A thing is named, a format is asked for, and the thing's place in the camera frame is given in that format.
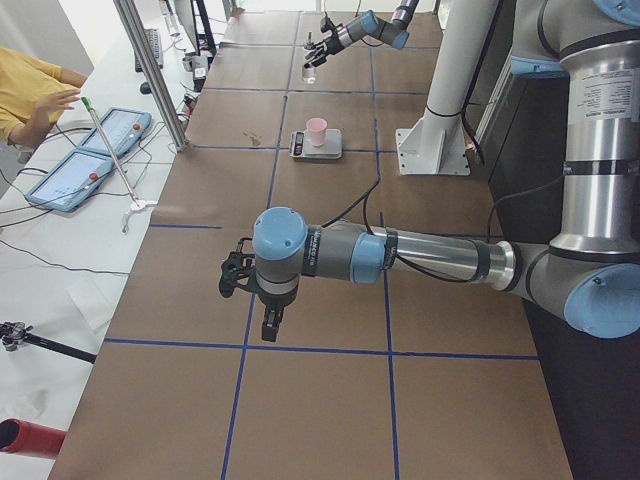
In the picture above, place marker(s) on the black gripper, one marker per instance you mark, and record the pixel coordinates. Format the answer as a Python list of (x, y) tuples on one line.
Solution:
[(273, 301), (328, 43)]

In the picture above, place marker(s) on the long pink stick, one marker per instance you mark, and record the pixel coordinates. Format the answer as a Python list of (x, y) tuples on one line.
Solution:
[(137, 204)]

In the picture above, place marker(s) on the far teach pendant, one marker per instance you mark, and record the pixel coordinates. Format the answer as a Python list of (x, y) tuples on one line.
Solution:
[(123, 127)]

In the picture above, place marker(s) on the teach pendant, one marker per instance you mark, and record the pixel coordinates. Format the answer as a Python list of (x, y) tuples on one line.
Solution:
[(123, 127), (67, 185)]

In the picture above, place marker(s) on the near teach pendant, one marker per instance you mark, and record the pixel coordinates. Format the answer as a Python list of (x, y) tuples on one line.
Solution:
[(67, 185)]

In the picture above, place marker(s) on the black tripod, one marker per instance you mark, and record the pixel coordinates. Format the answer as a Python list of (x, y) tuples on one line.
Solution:
[(16, 334)]

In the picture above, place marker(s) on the red cylinder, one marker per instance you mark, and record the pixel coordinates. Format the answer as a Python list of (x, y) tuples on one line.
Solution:
[(29, 439)]

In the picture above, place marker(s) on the person in yellow shirt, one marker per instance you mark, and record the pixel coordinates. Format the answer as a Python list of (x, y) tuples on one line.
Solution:
[(34, 94)]

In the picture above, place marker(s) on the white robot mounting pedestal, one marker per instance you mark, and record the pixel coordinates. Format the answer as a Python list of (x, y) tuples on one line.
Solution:
[(435, 145)]

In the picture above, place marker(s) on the aluminium frame post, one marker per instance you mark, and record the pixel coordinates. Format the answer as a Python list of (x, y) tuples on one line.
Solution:
[(134, 29)]

